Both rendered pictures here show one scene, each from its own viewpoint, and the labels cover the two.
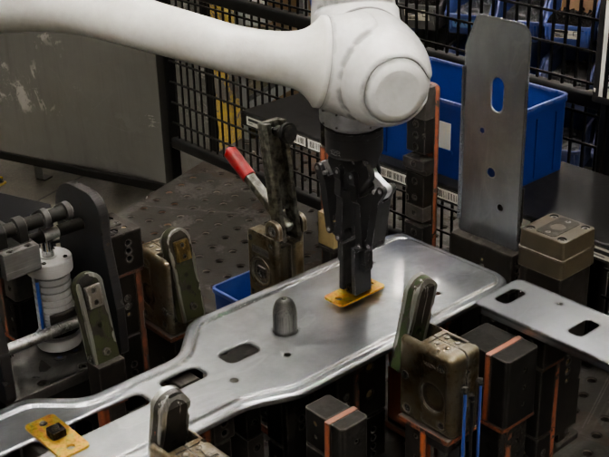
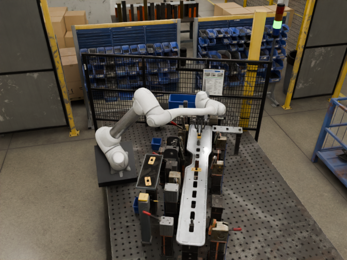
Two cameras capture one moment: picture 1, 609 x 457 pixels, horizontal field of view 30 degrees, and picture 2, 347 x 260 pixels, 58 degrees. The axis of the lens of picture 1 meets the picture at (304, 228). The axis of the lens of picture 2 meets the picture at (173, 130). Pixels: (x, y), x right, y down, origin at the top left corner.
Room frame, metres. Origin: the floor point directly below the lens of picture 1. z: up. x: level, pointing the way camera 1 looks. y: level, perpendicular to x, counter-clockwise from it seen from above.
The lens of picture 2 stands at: (-0.25, 1.72, 2.72)
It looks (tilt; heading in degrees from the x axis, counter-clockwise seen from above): 35 degrees down; 318
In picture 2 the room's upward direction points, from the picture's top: straight up
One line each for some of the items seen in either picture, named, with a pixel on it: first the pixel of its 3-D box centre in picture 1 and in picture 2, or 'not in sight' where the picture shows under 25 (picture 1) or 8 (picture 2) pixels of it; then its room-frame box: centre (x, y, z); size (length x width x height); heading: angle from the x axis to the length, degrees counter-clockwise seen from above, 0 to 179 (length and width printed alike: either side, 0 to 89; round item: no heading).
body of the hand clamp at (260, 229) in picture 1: (279, 332); (181, 145); (1.49, 0.04, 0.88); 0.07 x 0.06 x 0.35; 41
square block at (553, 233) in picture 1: (549, 336); (212, 131); (1.45, -0.36, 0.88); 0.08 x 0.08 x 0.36; 41
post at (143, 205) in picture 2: not in sight; (145, 220); (0.99, 0.87, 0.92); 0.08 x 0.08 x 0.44; 41
